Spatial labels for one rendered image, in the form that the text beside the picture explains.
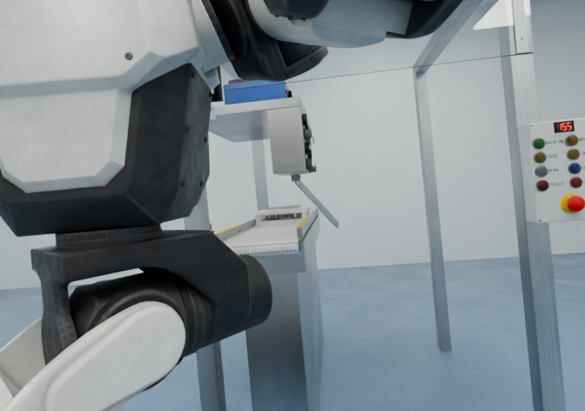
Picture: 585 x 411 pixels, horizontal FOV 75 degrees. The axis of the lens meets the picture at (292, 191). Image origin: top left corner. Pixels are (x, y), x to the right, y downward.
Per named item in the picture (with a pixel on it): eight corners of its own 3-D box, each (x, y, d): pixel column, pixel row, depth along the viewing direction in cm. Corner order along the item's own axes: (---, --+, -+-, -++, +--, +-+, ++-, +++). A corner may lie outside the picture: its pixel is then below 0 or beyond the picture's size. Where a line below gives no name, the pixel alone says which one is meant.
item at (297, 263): (305, 272, 121) (303, 240, 121) (218, 278, 124) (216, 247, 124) (320, 229, 250) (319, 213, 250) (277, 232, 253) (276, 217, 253)
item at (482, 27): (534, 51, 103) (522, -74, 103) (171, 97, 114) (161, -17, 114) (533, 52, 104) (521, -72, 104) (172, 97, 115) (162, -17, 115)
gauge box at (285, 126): (306, 170, 117) (300, 105, 117) (272, 173, 118) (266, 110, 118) (311, 173, 138) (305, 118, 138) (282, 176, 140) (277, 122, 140)
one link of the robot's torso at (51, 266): (230, 318, 66) (221, 216, 66) (281, 332, 57) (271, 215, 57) (43, 387, 46) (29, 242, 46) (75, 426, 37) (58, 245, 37)
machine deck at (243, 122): (300, 109, 117) (299, 96, 117) (182, 122, 121) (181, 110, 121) (312, 136, 178) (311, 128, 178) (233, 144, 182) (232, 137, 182)
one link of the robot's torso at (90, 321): (154, 345, 57) (146, 266, 57) (203, 369, 47) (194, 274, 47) (54, 381, 47) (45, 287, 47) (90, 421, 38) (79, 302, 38)
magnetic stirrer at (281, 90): (290, 99, 120) (287, 70, 120) (225, 107, 122) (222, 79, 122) (296, 111, 140) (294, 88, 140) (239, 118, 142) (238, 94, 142)
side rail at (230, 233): (218, 244, 122) (218, 234, 122) (213, 244, 122) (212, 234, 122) (278, 215, 253) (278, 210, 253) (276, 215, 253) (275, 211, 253)
